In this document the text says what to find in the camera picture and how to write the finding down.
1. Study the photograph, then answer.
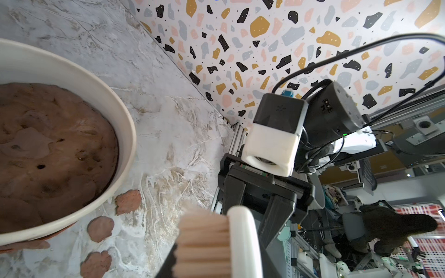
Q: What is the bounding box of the terracotta plastic saucer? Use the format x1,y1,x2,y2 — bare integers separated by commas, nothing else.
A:
1,224,73,254

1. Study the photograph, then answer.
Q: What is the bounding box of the white scrub brush blue handle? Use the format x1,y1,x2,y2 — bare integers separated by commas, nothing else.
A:
172,206,264,278

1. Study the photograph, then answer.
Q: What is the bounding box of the cream ribbed ceramic pot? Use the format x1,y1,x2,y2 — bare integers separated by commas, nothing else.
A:
1,39,137,253

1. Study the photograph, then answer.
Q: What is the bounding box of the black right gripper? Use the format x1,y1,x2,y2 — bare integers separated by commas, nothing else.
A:
222,154,315,249

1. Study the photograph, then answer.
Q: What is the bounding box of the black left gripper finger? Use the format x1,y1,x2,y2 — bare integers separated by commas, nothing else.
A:
155,243,177,278

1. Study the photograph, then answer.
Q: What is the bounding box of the fallen brown mud piece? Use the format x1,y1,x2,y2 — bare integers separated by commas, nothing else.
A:
80,251,112,278
87,216,114,243
115,190,142,215

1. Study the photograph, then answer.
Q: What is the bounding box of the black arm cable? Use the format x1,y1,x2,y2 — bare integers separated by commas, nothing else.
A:
270,32,445,129

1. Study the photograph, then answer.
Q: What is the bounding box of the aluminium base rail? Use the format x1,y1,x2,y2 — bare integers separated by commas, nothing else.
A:
210,123,247,214

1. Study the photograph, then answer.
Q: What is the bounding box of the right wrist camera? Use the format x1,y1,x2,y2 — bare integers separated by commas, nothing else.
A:
241,93,308,177

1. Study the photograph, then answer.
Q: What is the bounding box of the brown soil in pot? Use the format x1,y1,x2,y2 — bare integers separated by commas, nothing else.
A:
1,83,119,234

